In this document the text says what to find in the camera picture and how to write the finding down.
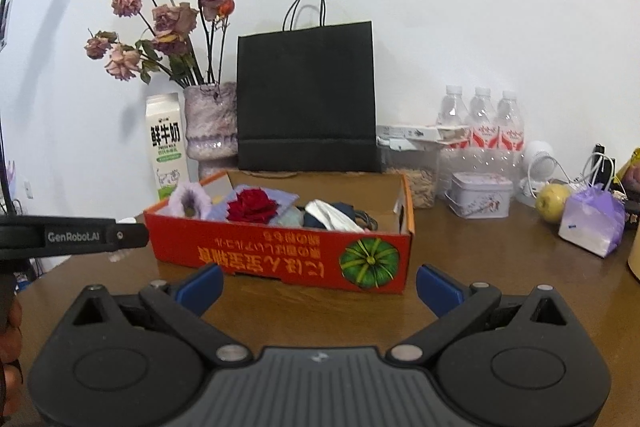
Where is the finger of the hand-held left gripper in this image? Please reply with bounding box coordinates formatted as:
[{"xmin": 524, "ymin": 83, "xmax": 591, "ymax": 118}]
[{"xmin": 115, "ymin": 220, "xmax": 151, "ymax": 253}]

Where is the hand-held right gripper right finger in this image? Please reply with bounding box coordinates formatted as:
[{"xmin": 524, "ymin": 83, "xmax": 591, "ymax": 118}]
[{"xmin": 389, "ymin": 263, "xmax": 573, "ymax": 365}]

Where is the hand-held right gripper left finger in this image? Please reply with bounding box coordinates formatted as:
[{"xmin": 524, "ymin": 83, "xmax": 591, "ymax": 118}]
[{"xmin": 65, "ymin": 263, "xmax": 253, "ymax": 366}]

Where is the yellow white plush toy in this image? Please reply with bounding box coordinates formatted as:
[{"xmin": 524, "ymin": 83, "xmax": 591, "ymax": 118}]
[{"xmin": 167, "ymin": 182, "xmax": 216, "ymax": 221}]

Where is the red cardboard box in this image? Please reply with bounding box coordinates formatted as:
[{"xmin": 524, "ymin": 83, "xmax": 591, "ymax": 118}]
[{"xmin": 143, "ymin": 169, "xmax": 415, "ymax": 297}]

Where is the red artificial rose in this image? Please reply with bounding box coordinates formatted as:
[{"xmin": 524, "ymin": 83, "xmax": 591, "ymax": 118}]
[{"xmin": 225, "ymin": 188, "xmax": 281, "ymax": 225}]

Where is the purple knitted pouch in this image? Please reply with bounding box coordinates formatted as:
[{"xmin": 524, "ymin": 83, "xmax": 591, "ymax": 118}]
[{"xmin": 205, "ymin": 184, "xmax": 301, "ymax": 226}]

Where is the navy zip case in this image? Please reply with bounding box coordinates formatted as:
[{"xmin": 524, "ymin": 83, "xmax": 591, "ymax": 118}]
[{"xmin": 300, "ymin": 201, "xmax": 361, "ymax": 231}]

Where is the white cloth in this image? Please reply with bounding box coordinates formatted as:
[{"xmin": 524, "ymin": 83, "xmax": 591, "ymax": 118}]
[{"xmin": 303, "ymin": 200, "xmax": 366, "ymax": 234}]

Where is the person's left hand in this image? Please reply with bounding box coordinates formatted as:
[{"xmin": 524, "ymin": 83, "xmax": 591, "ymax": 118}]
[{"xmin": 0, "ymin": 293, "xmax": 25, "ymax": 409}]

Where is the white printed tin box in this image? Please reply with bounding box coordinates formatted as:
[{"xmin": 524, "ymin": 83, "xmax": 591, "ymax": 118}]
[{"xmin": 444, "ymin": 171, "xmax": 515, "ymax": 220}]

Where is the white green milk carton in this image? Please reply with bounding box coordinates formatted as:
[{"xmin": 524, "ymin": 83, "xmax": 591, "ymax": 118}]
[{"xmin": 144, "ymin": 92, "xmax": 191, "ymax": 203}]

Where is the clear jar of oats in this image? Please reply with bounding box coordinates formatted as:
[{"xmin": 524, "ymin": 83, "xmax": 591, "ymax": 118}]
[{"xmin": 379, "ymin": 141, "xmax": 441, "ymax": 210}]

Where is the purple textured vase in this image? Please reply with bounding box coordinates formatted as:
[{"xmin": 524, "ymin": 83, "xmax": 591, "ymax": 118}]
[{"xmin": 183, "ymin": 81, "xmax": 240, "ymax": 180}]

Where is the flat white carton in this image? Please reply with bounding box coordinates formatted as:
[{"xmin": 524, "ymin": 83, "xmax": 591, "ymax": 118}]
[{"xmin": 375, "ymin": 123, "xmax": 474, "ymax": 153}]

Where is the small white fan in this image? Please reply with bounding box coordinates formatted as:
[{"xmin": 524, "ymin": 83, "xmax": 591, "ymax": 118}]
[{"xmin": 517, "ymin": 140, "xmax": 564, "ymax": 208}]

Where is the purple tissue pack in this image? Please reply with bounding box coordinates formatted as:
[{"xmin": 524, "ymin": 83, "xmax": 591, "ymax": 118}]
[{"xmin": 558, "ymin": 183, "xmax": 626, "ymax": 258}]

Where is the black phone charger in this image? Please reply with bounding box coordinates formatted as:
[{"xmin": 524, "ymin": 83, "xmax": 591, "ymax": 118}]
[{"xmin": 592, "ymin": 144, "xmax": 619, "ymax": 193}]

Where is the black paper bag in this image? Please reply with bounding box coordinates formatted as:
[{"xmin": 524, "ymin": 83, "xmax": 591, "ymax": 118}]
[{"xmin": 236, "ymin": 0, "xmax": 382, "ymax": 174}]

